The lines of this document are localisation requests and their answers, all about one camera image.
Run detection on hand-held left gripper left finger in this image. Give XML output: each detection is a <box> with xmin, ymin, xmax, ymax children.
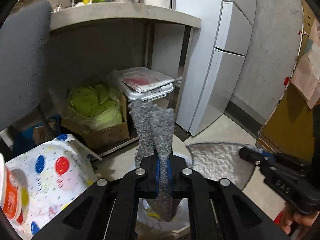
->
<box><xmin>31</xmin><ymin>155</ymin><xmax>160</xmax><ymax>240</ymax></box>

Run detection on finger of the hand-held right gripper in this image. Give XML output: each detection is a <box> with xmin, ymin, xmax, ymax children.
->
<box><xmin>239</xmin><ymin>145</ymin><xmax>278</xmax><ymax>167</ymax></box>

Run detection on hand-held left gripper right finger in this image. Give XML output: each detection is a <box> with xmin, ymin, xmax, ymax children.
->
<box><xmin>167</xmin><ymin>155</ymin><xmax>290</xmax><ymax>240</ymax></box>

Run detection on grey textured cloth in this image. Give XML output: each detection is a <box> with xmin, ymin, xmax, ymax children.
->
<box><xmin>128</xmin><ymin>99</ymin><xmax>184</xmax><ymax>222</ymax></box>

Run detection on white orange paper bowl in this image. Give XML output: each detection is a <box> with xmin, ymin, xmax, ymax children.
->
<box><xmin>0</xmin><ymin>152</ymin><xmax>28</xmax><ymax>225</ymax></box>

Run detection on person's right hand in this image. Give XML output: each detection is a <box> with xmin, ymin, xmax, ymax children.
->
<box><xmin>280</xmin><ymin>202</ymin><xmax>318</xmax><ymax>235</ymax></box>

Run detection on flattened cardboard sheet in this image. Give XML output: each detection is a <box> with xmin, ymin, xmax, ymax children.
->
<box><xmin>256</xmin><ymin>85</ymin><xmax>315</xmax><ymax>160</ymax></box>

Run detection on cardboard box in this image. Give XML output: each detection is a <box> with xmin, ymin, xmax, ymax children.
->
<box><xmin>61</xmin><ymin>92</ymin><xmax>130</xmax><ymax>153</ymax></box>

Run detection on clear plastic storage container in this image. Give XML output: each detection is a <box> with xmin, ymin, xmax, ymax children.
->
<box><xmin>117</xmin><ymin>67</ymin><xmax>175</xmax><ymax>124</ymax></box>

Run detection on white refrigerator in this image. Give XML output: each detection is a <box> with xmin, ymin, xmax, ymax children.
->
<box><xmin>175</xmin><ymin>0</ymin><xmax>258</xmax><ymax>138</ymax></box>

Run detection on red white plastic packets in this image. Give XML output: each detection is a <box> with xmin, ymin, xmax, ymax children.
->
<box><xmin>122</xmin><ymin>74</ymin><xmax>173</xmax><ymax>93</ymax></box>

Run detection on balloon print tablecloth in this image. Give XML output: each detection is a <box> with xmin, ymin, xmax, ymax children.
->
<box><xmin>5</xmin><ymin>134</ymin><xmax>100</xmax><ymax>238</ymax></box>

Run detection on concrete kitchen counter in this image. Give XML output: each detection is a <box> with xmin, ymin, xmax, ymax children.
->
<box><xmin>50</xmin><ymin>1</ymin><xmax>202</xmax><ymax>155</ymax></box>

